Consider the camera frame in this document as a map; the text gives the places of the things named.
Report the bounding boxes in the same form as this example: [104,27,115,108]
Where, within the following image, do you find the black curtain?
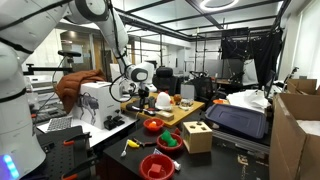
[220,27,284,88]

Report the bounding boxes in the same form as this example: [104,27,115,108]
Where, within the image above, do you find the orange black clamp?
[62,131,93,148]
[60,155,100,180]

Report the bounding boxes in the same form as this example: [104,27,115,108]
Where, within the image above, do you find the black perforated mounting board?
[33,125,99,180]

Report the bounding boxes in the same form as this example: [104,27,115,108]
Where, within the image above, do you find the white box robot dog print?
[71,81,122,131]

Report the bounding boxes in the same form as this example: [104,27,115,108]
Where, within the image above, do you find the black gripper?
[137,88,150,109]

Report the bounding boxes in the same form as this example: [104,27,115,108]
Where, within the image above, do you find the black rounded pouch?
[125,103,144,113]

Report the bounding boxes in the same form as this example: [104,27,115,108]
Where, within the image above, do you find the white paper pile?
[226,88,272,113]

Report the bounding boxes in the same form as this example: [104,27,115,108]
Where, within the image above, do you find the large cardboard box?
[268,92,320,180]

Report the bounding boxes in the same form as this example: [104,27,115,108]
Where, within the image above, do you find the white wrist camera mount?
[146,83,159,93]

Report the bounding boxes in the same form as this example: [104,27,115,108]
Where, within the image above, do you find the grey perforated plate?
[45,115,73,133]

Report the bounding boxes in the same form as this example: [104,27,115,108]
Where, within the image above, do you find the clear glass container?
[178,98,195,111]

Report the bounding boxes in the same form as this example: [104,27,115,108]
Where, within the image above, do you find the red plastic bowl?
[139,152,176,180]
[156,131,185,153]
[143,117,166,134]

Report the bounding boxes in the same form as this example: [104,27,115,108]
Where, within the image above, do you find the light wooden desk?
[119,89,206,129]

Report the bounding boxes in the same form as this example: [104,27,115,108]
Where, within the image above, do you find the green plastic toy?
[160,129,179,148]

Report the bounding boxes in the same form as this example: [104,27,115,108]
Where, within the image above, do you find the black lit monitor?
[264,69,278,100]

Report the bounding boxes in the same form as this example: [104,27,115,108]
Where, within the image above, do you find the red square block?
[148,162,164,178]

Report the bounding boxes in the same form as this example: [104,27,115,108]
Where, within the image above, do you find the orange bowl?
[212,98,230,105]

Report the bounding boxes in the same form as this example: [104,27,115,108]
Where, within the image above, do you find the white plush chicken toy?
[154,91,174,112]

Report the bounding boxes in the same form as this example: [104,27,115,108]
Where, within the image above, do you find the black camera stand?
[19,49,83,77]

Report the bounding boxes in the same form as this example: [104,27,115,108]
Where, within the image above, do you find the yellow toy banana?
[127,139,140,149]

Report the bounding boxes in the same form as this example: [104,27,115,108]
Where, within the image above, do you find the wooden shape sorter box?
[182,120,214,155]

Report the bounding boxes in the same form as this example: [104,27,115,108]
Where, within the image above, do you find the brown puffer jacket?
[54,68,108,115]

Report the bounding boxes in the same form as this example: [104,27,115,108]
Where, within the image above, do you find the small open cardboard box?
[285,77,320,96]

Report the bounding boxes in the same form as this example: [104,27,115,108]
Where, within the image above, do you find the brown ball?
[172,93,183,105]

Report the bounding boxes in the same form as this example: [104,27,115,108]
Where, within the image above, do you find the black box red label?
[143,107,161,117]

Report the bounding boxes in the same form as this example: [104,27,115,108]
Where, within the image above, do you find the flat brown labelled box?
[155,110,175,122]

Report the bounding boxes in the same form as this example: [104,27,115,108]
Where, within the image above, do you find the black office chair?
[152,66,184,97]
[190,75,215,102]

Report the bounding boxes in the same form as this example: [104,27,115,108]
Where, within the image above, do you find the white blue packet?
[152,148,182,171]

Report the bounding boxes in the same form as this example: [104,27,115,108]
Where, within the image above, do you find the grey rectangular box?
[180,83,196,101]

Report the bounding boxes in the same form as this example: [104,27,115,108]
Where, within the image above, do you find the ring ceiling light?
[198,0,241,13]

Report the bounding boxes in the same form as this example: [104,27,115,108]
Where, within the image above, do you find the white packing foam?
[295,119,320,137]

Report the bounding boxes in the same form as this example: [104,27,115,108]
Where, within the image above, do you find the red handled pliers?
[132,137,158,148]

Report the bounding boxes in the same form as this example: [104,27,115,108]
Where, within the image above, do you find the dark plastic bin lid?
[204,103,270,140]

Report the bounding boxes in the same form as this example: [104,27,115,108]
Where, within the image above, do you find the black joystick controller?
[103,114,126,131]

